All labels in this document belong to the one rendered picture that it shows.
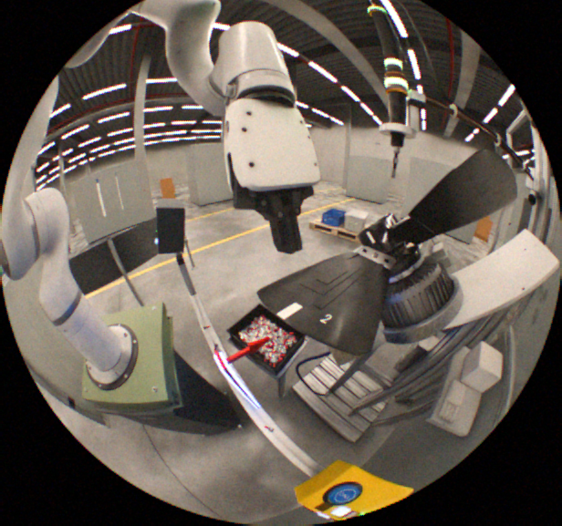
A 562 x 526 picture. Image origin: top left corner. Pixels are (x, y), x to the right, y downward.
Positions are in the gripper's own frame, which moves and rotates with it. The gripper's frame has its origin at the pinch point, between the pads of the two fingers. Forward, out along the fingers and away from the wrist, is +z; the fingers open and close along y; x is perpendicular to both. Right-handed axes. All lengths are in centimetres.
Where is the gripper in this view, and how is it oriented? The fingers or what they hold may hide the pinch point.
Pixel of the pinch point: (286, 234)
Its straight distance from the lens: 19.2
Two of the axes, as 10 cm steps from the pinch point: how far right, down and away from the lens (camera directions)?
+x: -5.8, -1.0, 8.1
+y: 7.9, -3.0, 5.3
